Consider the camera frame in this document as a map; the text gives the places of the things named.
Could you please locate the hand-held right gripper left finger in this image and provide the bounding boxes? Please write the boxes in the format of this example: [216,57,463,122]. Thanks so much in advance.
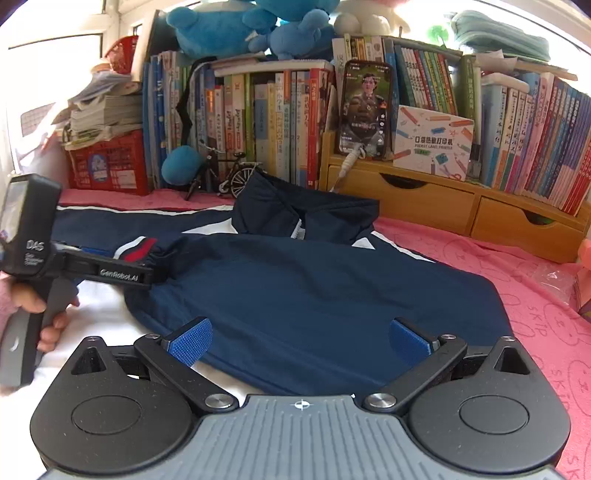
[69,316,241,411]

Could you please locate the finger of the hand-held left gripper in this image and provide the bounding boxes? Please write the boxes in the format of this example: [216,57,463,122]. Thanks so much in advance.
[147,244,171,283]

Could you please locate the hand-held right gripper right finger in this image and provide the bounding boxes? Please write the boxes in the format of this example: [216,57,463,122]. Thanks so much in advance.
[362,318,533,411]

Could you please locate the navy and white jacket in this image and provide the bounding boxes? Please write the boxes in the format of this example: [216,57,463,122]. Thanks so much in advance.
[0,173,514,407]

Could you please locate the person's left hand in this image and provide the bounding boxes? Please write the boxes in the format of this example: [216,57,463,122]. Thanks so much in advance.
[11,283,81,354]

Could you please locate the round blue plush ball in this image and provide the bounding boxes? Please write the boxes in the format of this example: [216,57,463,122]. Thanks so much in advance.
[161,145,205,185]

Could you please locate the red plastic crate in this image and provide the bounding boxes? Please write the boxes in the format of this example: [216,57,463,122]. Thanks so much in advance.
[68,129,151,195]

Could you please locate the miniature bicycle model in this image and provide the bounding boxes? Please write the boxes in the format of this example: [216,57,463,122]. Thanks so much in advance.
[185,148,269,202]

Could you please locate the wooden drawer organizer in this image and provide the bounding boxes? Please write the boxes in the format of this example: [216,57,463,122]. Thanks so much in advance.
[318,129,591,265]

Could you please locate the stack of papers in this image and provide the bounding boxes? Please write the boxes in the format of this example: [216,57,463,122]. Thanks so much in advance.
[51,69,145,151]

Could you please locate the clear plastic bag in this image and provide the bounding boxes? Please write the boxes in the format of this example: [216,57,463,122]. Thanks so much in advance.
[531,262,583,306]

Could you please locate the row of books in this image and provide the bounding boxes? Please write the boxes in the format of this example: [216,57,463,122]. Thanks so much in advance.
[141,34,591,219]

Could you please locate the white printed cardboard box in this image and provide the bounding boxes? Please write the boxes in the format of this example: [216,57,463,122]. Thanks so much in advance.
[392,105,476,179]

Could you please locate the red plastic basket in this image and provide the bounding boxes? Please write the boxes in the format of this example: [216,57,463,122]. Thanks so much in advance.
[104,36,140,75]

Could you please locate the grey flat board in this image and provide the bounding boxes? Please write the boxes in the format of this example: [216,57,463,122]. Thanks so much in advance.
[139,9,179,62]

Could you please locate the black smartphone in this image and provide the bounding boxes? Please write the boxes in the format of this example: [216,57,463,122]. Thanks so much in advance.
[335,60,399,161]

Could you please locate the plain blue plush toy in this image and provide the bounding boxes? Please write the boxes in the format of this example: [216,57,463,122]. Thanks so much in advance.
[166,0,279,62]

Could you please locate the teal folded cloth stack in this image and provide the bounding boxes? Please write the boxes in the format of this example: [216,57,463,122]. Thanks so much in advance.
[450,10,553,64]

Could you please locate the pink bunny plush toy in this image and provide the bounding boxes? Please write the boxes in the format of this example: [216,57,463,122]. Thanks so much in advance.
[332,0,408,38]

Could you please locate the black hanging strap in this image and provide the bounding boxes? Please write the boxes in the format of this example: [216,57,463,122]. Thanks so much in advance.
[177,60,209,149]

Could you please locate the white charging cable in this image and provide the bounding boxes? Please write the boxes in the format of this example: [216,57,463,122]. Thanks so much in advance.
[329,148,369,193]

